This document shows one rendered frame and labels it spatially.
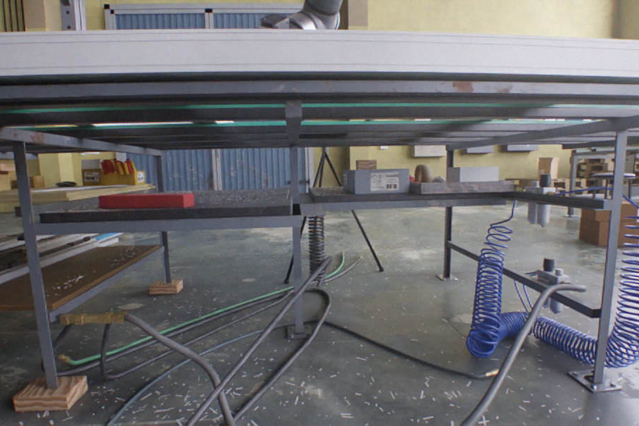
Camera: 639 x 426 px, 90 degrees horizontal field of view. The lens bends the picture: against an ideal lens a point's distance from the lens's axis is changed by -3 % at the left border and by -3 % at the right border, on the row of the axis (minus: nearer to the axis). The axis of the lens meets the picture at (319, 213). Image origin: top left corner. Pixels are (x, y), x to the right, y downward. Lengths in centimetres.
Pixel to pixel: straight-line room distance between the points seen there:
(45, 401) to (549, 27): 970
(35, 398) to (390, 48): 134
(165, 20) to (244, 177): 344
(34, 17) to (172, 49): 814
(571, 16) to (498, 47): 930
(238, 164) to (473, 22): 585
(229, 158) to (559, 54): 674
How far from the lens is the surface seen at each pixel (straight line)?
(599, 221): 369
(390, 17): 809
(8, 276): 176
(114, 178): 206
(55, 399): 136
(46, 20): 866
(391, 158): 747
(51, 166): 824
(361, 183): 138
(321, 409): 112
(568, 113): 117
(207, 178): 731
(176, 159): 749
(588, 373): 150
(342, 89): 65
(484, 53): 74
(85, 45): 73
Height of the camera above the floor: 69
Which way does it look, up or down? 7 degrees down
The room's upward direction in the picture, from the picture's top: 1 degrees counter-clockwise
